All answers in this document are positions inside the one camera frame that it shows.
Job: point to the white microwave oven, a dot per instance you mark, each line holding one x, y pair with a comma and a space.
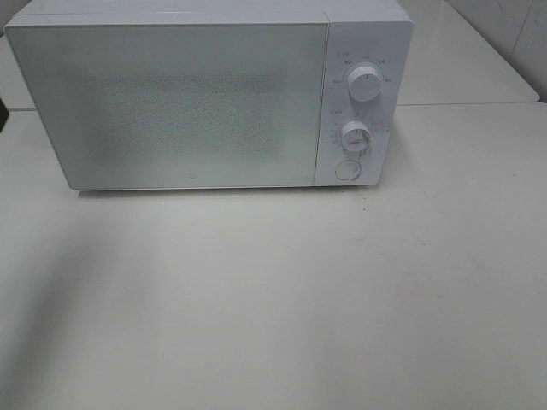
383, 42

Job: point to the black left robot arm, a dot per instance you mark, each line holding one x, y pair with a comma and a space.
4, 115

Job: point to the round microwave door button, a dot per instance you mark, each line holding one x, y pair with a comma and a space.
348, 170

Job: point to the white microwave knob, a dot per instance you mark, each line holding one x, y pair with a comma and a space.
355, 136
364, 82

